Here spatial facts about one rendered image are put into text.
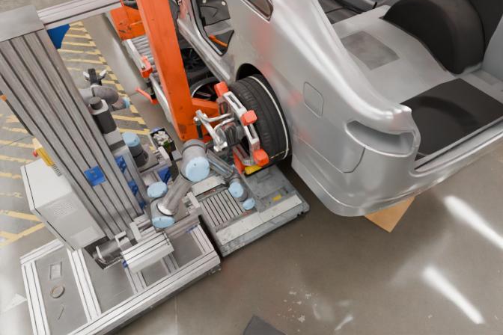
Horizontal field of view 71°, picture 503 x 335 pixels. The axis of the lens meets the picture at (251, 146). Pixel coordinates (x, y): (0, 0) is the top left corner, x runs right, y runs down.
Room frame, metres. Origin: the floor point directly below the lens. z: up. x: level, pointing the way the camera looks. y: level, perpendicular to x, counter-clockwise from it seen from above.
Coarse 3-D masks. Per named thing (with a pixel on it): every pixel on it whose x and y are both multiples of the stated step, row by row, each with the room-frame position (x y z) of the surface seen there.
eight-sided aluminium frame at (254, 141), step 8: (224, 96) 1.89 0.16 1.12; (232, 96) 1.88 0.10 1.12; (224, 104) 2.03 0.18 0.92; (232, 104) 1.80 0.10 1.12; (240, 104) 1.79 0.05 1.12; (224, 112) 2.06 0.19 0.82; (240, 112) 1.71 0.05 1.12; (224, 120) 2.03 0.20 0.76; (240, 120) 1.69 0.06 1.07; (248, 136) 1.60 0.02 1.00; (256, 136) 1.61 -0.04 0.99; (256, 144) 1.58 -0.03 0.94; (248, 160) 1.65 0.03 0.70
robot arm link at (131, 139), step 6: (126, 132) 1.69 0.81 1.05; (132, 132) 1.69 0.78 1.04; (126, 138) 1.63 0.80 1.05; (132, 138) 1.63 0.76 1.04; (138, 138) 1.67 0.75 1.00; (126, 144) 1.59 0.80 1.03; (132, 144) 1.60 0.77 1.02; (138, 144) 1.63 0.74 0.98; (132, 150) 1.59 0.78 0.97; (138, 150) 1.61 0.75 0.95
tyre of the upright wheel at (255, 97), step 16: (240, 80) 2.03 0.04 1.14; (256, 80) 1.96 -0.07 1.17; (240, 96) 1.85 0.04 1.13; (256, 96) 1.80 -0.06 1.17; (272, 96) 1.80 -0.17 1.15; (256, 112) 1.69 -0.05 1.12; (272, 112) 1.70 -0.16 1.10; (272, 128) 1.63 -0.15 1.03; (240, 144) 1.94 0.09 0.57; (272, 144) 1.58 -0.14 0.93; (288, 144) 1.62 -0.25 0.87; (272, 160) 1.58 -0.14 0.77
